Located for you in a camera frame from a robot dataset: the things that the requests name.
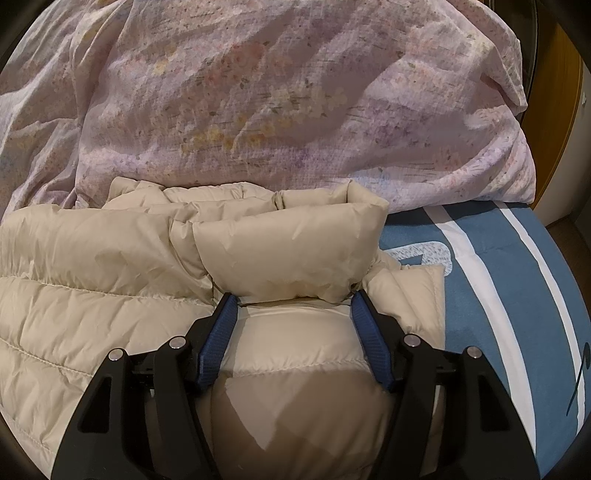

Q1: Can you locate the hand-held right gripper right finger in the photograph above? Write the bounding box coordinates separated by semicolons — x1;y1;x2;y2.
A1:
350;290;539;480

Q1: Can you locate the beige down jacket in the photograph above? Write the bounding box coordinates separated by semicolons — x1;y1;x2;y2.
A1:
0;178;446;480

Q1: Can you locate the bed with blue striped sheet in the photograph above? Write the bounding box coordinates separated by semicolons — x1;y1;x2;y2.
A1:
378;199;591;480

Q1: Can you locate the dark wooden-framed wardrobe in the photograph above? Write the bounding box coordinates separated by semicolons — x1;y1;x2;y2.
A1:
519;0;591;223

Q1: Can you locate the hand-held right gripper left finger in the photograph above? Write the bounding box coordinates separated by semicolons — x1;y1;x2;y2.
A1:
51;292;241;480

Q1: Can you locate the pink floral duvet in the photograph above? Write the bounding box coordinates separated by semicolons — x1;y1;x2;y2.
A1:
0;0;537;219

